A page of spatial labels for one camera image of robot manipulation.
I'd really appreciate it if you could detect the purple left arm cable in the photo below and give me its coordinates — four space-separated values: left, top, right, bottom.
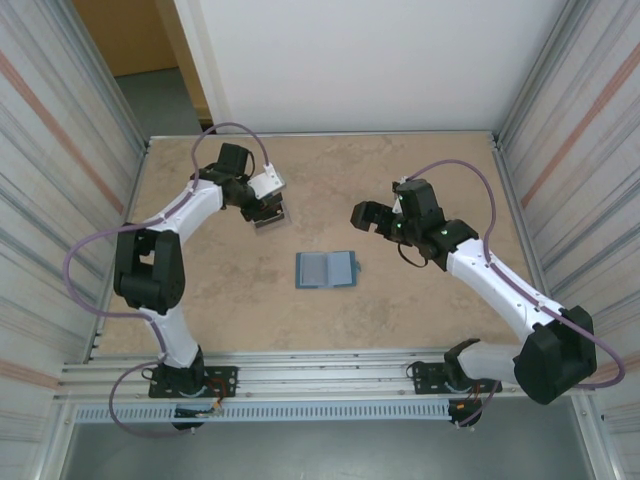
66 122 274 439

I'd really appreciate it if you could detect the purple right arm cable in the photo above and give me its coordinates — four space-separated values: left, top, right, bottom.
407 158 626 431

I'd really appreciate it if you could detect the blue card holder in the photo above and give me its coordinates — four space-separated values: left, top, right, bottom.
293 249 363 291

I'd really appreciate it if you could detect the grey slotted cable duct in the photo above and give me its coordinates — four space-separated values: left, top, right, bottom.
72 399 454 425

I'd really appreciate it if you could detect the brown wooden door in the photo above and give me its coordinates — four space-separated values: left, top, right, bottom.
73 0 215 124

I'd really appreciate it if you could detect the aluminium mounting rail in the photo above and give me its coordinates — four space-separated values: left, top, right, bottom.
53 348 600 403

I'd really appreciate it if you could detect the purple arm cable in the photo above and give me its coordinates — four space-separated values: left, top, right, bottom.
66 122 274 439
407 158 626 431

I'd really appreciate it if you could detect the thin black right gripper cable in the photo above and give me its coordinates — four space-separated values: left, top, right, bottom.
396 241 427 270

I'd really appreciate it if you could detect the clear acrylic card stand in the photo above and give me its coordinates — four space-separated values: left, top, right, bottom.
249 199 292 236

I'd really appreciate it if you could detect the striped enclosure side panel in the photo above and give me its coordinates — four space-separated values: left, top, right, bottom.
0 0 151 480
492 0 640 480

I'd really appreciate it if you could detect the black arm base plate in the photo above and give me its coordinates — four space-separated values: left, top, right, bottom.
408 362 504 397
147 365 240 400

